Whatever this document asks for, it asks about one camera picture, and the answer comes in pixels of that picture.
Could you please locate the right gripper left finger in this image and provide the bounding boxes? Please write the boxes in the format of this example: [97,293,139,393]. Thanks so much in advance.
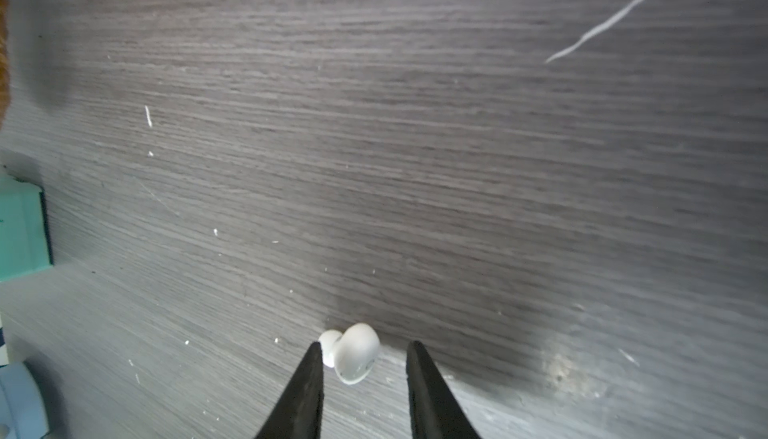
[255,342,324,439]

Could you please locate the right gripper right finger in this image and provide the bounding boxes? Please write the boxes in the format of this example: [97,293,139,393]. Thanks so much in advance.
[406,341,480,439]

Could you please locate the white earbud one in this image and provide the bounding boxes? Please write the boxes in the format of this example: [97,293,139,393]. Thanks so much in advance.
[318,323,380,385]

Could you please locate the blue alarm clock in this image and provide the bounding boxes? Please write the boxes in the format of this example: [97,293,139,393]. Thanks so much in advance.
[1,362,50,439]

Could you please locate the green alarm clock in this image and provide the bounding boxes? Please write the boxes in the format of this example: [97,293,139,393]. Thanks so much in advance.
[1,174,53,282]

